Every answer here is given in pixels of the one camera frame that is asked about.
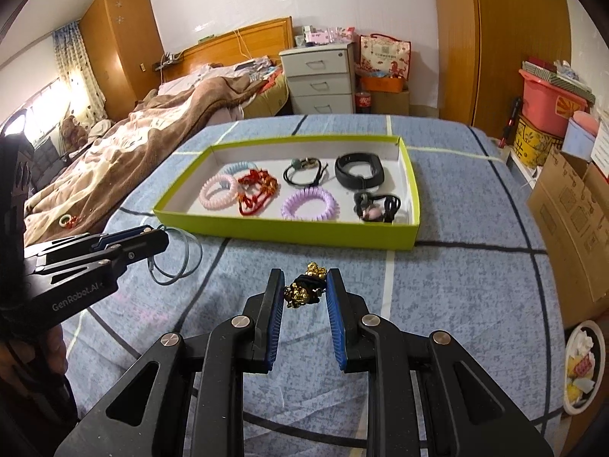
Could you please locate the orange plastic basket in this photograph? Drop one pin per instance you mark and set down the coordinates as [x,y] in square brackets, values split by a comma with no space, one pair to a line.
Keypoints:
[380,84]

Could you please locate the red and black tool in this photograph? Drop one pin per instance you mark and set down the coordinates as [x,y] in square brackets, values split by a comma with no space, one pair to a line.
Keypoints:
[509,123]

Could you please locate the red patterned gift bag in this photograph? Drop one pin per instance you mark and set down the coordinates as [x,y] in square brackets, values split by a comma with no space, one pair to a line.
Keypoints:
[385,57]

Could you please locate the pink plastic bin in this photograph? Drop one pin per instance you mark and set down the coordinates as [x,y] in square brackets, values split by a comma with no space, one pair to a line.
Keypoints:
[547,104]

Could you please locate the small cardboard box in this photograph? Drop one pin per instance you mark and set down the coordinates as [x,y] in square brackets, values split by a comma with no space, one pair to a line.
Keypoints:
[392,103]

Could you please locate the wooden bed headboard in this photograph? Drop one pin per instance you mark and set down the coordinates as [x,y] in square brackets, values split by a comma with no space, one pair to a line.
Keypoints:
[228,40]

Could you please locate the black wristband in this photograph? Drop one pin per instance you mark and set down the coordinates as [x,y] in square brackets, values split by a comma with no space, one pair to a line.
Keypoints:
[345,171]

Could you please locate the pale blue box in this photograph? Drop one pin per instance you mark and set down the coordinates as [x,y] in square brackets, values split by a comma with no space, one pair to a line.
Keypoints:
[578,143]

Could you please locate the person's left hand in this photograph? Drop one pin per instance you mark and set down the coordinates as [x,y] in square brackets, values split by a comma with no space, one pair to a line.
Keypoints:
[53,350]

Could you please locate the blue plaid tablecloth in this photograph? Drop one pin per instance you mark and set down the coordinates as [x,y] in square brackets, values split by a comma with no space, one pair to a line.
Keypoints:
[452,271]

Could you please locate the power strip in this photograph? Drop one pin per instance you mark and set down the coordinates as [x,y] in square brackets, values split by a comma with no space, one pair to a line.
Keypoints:
[166,61]

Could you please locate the cola bottle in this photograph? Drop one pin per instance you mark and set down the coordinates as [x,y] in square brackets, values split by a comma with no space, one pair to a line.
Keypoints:
[363,102]

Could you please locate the patterned flat boxes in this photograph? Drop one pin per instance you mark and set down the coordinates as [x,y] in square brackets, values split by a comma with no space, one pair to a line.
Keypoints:
[556,76]

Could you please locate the brown fleece blanket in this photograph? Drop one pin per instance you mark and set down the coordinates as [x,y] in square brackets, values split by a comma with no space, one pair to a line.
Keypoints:
[142,143]

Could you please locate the white drawer cabinet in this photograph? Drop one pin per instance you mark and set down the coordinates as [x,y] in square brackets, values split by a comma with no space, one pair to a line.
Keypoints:
[319,81]

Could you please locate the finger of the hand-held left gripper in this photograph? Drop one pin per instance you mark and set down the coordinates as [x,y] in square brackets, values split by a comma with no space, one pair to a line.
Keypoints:
[138,253]
[119,239]

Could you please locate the stack of brown cardboard boxes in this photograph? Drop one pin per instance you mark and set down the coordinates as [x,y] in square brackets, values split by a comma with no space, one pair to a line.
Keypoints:
[571,219]

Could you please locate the narrow wooden wardrobe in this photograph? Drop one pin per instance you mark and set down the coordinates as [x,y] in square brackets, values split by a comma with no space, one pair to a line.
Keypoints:
[121,47]

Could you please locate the yellow patterned tin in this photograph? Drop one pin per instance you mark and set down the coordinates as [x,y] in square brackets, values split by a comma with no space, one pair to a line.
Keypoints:
[537,145]

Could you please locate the green shallow cardboard box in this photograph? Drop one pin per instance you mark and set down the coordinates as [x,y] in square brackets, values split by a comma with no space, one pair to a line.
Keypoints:
[285,238]

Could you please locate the pink box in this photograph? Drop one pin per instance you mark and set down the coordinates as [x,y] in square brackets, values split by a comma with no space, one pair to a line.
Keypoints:
[333,35]

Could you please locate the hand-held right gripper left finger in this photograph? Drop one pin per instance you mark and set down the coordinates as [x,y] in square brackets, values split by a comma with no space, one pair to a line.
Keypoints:
[275,328]

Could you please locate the white bowl of scraps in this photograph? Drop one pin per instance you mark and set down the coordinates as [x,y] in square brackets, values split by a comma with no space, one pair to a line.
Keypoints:
[583,366]

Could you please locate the large wooden wardrobe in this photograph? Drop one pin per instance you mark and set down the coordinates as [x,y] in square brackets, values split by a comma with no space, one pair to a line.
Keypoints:
[504,43]

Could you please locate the brown plush bear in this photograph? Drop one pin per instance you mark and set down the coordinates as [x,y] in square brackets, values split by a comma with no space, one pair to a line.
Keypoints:
[71,131]

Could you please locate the patterned curtain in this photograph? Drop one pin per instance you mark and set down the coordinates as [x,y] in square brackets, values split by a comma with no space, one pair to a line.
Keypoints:
[76,71]

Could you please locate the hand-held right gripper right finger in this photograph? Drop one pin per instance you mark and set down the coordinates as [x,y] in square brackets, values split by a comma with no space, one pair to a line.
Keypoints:
[335,328]

